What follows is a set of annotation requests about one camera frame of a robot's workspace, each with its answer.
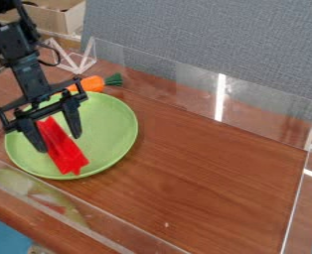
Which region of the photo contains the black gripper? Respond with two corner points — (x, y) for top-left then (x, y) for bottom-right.
(0, 56), (87, 153)

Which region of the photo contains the red rectangular block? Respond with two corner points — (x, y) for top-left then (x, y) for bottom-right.
(38, 117), (88, 176)

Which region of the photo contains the green round plate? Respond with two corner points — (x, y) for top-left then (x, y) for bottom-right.
(5, 92), (138, 180)

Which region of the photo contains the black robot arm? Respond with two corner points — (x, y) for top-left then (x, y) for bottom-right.
(0, 0), (87, 153)

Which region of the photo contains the orange toy carrot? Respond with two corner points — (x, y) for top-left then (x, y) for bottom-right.
(80, 73), (123, 92)

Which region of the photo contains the wooden shelf unit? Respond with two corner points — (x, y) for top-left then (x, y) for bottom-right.
(0, 16), (82, 75)

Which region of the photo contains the cardboard box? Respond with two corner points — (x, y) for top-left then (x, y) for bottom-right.
(0, 0), (86, 35)

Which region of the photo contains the black cable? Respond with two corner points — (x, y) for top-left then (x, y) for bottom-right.
(36, 41), (63, 67)

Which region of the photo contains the clear acrylic enclosure wall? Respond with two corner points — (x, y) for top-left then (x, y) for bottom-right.
(0, 42), (312, 254)

